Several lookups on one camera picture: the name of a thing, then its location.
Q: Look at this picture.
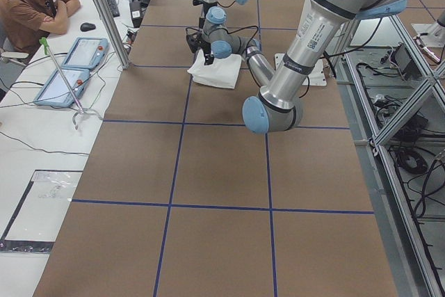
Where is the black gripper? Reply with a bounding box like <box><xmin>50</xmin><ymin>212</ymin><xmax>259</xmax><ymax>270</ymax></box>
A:
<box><xmin>199</xmin><ymin>17</ymin><xmax>206</xmax><ymax>29</ymax></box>
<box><xmin>200</xmin><ymin>38</ymin><xmax>213</xmax><ymax>65</ymax></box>

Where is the white long-sleeve printed shirt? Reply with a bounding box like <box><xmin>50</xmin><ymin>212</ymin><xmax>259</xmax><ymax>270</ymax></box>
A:
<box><xmin>187</xmin><ymin>49</ymin><xmax>242</xmax><ymax>89</ymax></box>

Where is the black keyboard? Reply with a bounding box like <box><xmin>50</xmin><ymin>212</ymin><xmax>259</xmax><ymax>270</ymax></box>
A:
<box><xmin>106</xmin><ymin>0</ymin><xmax>120</xmax><ymax>17</ymax></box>

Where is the black computer mouse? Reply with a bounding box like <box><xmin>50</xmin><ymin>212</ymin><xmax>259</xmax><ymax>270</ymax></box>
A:
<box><xmin>80</xmin><ymin>22</ymin><xmax>96</xmax><ymax>32</ymax></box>

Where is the far blue teach pendant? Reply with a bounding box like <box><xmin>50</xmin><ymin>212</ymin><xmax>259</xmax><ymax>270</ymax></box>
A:
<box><xmin>61</xmin><ymin>37</ymin><xmax>109</xmax><ymax>70</ymax></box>

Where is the blue teach pendant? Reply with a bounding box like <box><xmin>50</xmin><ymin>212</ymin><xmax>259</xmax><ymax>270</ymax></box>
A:
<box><xmin>34</xmin><ymin>69</ymin><xmax>90</xmax><ymax>108</ymax></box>
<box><xmin>61</xmin><ymin>37</ymin><xmax>109</xmax><ymax>70</ymax></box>

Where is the near blue teach pendant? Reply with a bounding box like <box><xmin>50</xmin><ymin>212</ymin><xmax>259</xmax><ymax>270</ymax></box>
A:
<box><xmin>34</xmin><ymin>69</ymin><xmax>90</xmax><ymax>108</ymax></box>

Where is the metal rod stand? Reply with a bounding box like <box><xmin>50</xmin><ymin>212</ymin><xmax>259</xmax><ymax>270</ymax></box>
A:
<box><xmin>39</xmin><ymin>38</ymin><xmax>103</xmax><ymax>130</ymax></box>

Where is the seated person brown shirt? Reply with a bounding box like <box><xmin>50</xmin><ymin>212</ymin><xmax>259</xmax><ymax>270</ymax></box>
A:
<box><xmin>1</xmin><ymin>0</ymin><xmax>81</xmax><ymax>56</ymax></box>

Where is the clear plastic document sleeve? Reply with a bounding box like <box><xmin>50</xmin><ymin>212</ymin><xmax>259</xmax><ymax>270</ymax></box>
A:
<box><xmin>1</xmin><ymin>170</ymin><xmax>82</xmax><ymax>254</ymax></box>

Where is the grey aluminium frame post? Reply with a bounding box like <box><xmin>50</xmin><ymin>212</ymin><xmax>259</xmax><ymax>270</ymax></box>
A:
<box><xmin>93</xmin><ymin>0</ymin><xmax>129</xmax><ymax>70</ymax></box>

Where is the black box under frame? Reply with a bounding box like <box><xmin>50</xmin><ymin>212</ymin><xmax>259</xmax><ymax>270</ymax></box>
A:
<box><xmin>389</xmin><ymin>43</ymin><xmax>421</xmax><ymax>80</ymax></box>

